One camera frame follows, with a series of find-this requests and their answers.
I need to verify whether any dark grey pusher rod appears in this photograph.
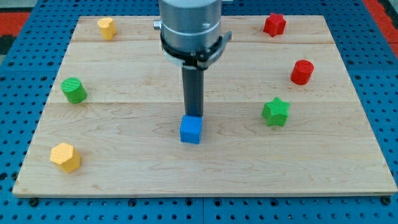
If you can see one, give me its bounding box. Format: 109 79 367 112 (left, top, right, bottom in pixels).
182 67 204 117

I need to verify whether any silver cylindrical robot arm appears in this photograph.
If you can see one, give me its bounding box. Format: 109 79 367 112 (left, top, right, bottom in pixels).
158 0 231 117

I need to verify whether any green star block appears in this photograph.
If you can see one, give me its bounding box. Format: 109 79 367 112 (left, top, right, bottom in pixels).
261 96 290 127

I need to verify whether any red star block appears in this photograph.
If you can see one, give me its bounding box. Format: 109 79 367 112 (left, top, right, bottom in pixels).
263 12 286 37

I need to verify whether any blue cube block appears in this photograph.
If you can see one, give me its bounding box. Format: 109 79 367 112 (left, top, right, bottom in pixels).
180 115 203 144

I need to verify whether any light wooden board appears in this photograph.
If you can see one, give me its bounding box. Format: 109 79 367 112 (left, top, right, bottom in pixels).
13 16 397 198

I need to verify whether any yellow heart block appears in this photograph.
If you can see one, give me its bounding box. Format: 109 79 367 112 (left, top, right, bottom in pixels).
97 17 117 40

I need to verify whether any red cylinder block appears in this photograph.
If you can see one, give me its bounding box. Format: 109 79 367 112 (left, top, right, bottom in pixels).
290 60 315 85

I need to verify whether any green cylinder block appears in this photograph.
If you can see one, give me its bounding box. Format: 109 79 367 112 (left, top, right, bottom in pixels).
60 77 87 104

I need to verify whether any yellow hexagon block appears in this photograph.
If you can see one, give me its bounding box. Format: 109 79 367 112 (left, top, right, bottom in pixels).
50 142 81 174

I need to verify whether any black cable clamp ring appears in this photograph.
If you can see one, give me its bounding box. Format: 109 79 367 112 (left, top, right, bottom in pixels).
159 30 233 70

